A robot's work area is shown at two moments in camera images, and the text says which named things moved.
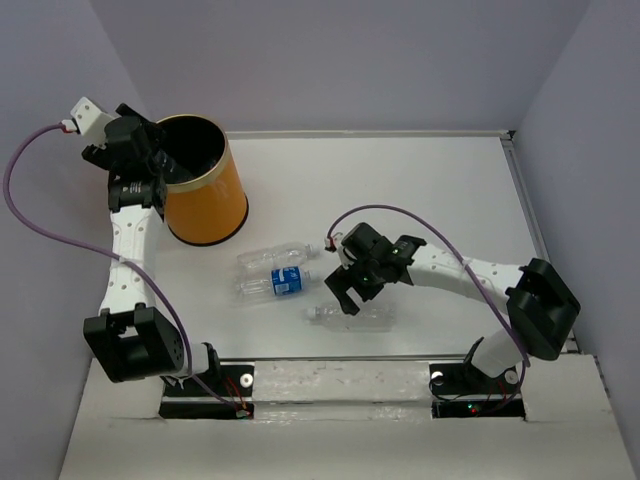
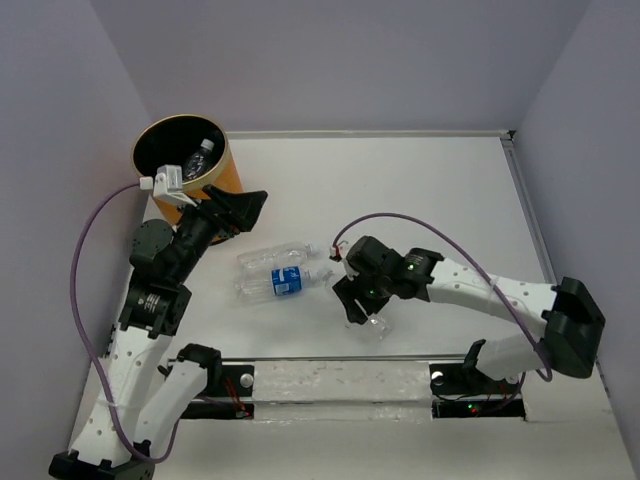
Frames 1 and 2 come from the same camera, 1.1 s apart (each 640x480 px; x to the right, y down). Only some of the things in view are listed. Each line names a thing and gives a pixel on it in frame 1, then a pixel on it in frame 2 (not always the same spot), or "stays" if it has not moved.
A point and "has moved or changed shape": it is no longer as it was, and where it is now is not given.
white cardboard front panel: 350,420 stays
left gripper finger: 126,111 to 249,205
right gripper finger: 368,290 to 373,305
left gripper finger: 102,158 to 232,206
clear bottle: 173,171 has moved or changed shape
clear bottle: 278,256 stays
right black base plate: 458,390 stays
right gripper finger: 338,283 to 346,290
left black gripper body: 155,137 to 197,231
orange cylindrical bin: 205,202 stays
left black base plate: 229,394 stays
